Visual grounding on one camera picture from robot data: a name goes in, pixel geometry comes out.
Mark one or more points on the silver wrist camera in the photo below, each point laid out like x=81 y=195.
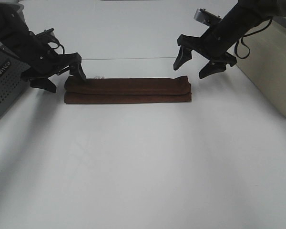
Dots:
x=206 y=18
x=47 y=36

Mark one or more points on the beige plastic bin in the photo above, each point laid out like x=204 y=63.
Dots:
x=265 y=65

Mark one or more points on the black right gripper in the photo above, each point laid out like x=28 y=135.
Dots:
x=213 y=45

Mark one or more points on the grey perforated plastic basket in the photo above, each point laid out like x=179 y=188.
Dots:
x=11 y=86

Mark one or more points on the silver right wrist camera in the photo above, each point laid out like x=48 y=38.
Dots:
x=206 y=18

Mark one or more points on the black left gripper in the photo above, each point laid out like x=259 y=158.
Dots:
x=39 y=73

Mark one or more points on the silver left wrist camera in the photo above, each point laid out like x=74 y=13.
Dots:
x=47 y=36

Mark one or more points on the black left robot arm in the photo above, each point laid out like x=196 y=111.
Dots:
x=38 y=51

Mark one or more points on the brown towel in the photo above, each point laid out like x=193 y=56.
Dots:
x=127 y=90

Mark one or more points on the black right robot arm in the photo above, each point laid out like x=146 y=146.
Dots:
x=248 y=14

